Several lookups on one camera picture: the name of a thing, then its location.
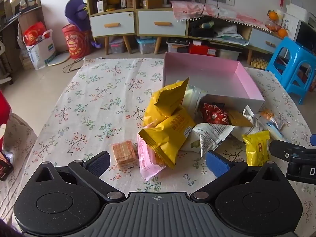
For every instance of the egg carton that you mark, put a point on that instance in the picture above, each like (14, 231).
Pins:
(259, 63)

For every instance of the dark red packet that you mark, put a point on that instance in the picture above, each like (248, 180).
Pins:
(5, 169)

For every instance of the orange with leaves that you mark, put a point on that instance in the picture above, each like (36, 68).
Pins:
(272, 15)

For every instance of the black bag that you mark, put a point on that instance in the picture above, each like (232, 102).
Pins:
(201, 32)

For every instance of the red cylindrical gift box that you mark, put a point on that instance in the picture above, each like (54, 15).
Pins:
(74, 44)

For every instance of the red plastic object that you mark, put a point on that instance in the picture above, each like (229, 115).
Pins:
(3, 118)

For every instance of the red flat box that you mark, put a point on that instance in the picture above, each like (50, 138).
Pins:
(203, 49)

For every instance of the white wheeled chair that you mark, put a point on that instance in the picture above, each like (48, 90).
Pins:
(5, 61)

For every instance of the low wooden drawer cabinet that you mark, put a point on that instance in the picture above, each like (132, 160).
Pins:
(148, 28)

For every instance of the tall wooden shelf cabinet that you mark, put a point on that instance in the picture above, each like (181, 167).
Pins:
(98, 27)

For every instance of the blue plastic stool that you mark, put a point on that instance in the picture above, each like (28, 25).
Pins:
(293, 47)

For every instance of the small orange candy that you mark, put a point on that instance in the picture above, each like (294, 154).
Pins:
(267, 113)

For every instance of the clear storage bin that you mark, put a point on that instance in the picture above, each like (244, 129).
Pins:
(117, 45)

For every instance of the white wall outlet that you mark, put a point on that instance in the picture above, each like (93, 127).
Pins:
(231, 0)

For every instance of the blue-lid storage bin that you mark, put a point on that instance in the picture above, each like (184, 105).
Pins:
(147, 45)

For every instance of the black microwave oven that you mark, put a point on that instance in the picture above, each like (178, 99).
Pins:
(306, 34)

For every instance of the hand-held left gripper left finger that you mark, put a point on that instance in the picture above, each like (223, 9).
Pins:
(98, 165)

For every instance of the purple plush toy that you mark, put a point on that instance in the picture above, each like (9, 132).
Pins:
(76, 12)

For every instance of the pile of folded clothes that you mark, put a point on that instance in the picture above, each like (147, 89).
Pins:
(229, 35)

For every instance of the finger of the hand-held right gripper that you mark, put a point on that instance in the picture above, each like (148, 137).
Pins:
(284, 150)
(313, 140)

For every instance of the white paper bag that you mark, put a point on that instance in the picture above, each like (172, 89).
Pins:
(42, 51)

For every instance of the wooden shelf unit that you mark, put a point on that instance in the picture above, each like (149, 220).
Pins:
(29, 19)

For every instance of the cream snack packet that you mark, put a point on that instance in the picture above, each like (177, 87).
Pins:
(192, 98)

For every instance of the orange yellow shelf item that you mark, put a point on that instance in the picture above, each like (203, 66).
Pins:
(112, 2)

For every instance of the pink snack packet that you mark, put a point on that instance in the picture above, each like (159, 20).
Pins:
(147, 164)

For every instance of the white patterned box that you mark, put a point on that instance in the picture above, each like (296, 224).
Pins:
(288, 24)

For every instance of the gold snack packet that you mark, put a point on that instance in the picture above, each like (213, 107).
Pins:
(238, 118)

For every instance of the small brown boxes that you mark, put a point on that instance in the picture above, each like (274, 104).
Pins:
(126, 2)

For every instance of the white carton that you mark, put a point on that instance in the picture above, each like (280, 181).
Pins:
(101, 5)

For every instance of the wooden TV stand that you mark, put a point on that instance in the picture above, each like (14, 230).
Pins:
(259, 38)

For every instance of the small bright yellow packet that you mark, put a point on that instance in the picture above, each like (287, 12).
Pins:
(256, 148)

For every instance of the round white base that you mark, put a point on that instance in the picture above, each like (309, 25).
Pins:
(60, 59)

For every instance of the clear wafer cracker packet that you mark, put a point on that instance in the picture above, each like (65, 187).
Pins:
(124, 153)

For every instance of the green yellow cloth roll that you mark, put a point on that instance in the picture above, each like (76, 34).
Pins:
(206, 25)

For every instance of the pink fringed cloth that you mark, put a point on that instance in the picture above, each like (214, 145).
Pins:
(190, 9)

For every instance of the red snack packet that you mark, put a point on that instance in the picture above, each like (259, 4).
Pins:
(214, 114)

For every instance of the white storage bin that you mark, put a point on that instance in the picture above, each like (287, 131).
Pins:
(228, 54)

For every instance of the pink cardboard box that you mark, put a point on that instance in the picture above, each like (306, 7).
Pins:
(209, 74)

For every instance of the black-lid storage bin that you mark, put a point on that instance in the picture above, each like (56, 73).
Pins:
(177, 44)

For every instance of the floral tablecloth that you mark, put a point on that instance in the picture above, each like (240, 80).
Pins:
(98, 98)

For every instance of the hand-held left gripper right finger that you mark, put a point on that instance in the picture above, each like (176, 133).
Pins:
(216, 163)

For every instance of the red gift bag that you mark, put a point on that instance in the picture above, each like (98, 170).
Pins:
(34, 33)

